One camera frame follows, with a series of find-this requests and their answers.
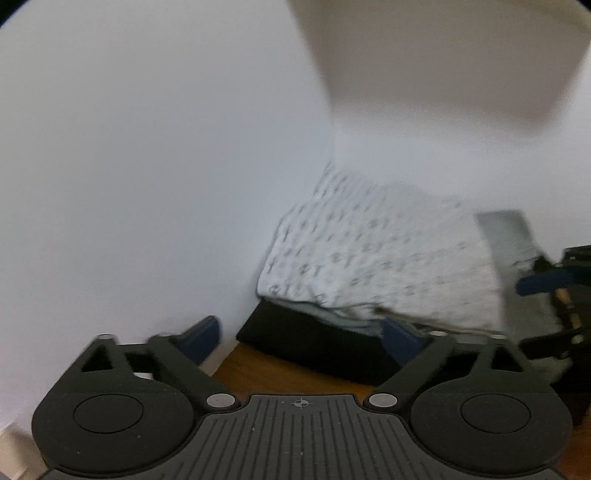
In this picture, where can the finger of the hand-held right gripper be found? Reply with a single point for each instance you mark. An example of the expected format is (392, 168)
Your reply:
(563, 344)
(540, 284)

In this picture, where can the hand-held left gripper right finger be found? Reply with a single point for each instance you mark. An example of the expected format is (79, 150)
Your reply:
(401, 341)

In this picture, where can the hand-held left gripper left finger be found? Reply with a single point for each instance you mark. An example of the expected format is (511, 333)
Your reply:
(203, 339)

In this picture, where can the white patterned shirt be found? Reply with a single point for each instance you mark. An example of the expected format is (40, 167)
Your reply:
(378, 249)

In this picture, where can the grey printed t-shirt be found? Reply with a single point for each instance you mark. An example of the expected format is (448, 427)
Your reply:
(512, 240)

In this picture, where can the black folded garment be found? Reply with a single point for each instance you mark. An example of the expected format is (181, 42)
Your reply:
(314, 341)

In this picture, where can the cream wall shelf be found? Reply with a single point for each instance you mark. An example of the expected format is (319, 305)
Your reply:
(438, 50)

